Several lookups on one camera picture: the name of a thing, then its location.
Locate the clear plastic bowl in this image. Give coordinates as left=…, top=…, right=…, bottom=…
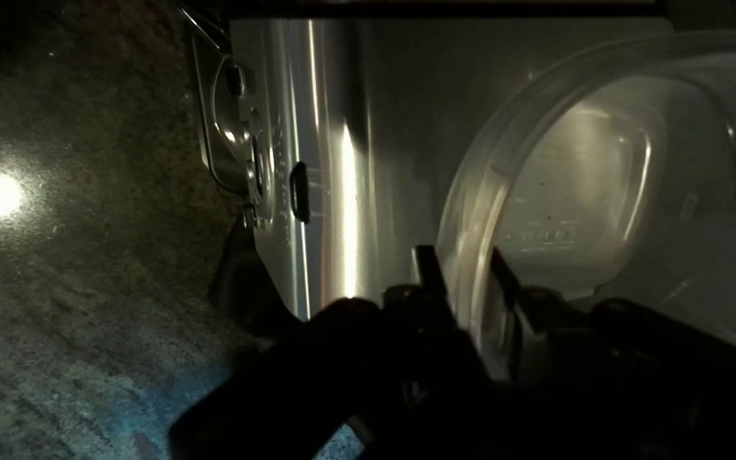
left=432, top=31, right=736, bottom=381

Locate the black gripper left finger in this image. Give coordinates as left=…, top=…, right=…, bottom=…
left=380, top=242, right=491, bottom=389

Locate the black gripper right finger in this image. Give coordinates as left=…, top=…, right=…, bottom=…
left=488, top=247, right=610, bottom=377

